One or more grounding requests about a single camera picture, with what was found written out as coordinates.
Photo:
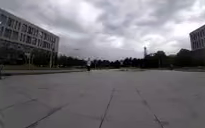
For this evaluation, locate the person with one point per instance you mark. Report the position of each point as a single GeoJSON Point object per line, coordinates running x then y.
{"type": "Point", "coordinates": [88, 63]}

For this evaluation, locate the row of dark trees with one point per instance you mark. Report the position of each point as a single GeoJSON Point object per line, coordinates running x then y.
{"type": "Point", "coordinates": [140, 61]}

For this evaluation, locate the grey paved plaza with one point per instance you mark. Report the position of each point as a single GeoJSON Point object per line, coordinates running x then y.
{"type": "Point", "coordinates": [123, 100]}

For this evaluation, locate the tall pale tower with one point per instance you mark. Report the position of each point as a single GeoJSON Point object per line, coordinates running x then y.
{"type": "Point", "coordinates": [145, 51]}

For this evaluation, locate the grass strip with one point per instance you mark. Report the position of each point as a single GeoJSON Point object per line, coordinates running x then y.
{"type": "Point", "coordinates": [30, 67]}

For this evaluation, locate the long grey windowed building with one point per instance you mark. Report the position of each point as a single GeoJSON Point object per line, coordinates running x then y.
{"type": "Point", "coordinates": [16, 36]}

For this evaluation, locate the grey building with window grid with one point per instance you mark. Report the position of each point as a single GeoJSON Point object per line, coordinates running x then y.
{"type": "Point", "coordinates": [203, 40]}

